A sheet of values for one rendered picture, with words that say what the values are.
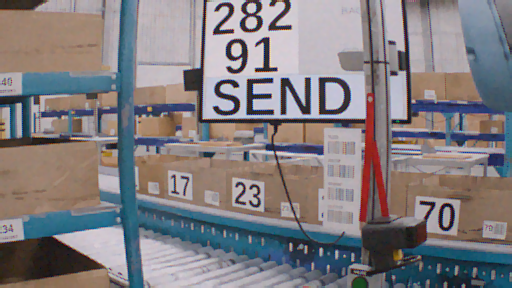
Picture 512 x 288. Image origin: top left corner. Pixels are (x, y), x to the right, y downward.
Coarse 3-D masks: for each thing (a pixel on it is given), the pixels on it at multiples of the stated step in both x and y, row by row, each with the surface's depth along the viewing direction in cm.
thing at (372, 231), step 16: (368, 224) 91; (384, 224) 88; (400, 224) 86; (416, 224) 85; (368, 240) 90; (384, 240) 88; (400, 240) 85; (416, 240) 84; (384, 256) 89; (400, 256) 89; (368, 272) 91
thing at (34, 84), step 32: (0, 0) 88; (32, 0) 93; (128, 0) 76; (128, 32) 76; (128, 64) 77; (0, 96) 61; (32, 96) 100; (128, 96) 77; (128, 128) 77; (128, 160) 78; (128, 192) 78; (32, 224) 65; (64, 224) 70; (96, 224) 74; (128, 224) 78; (128, 256) 79
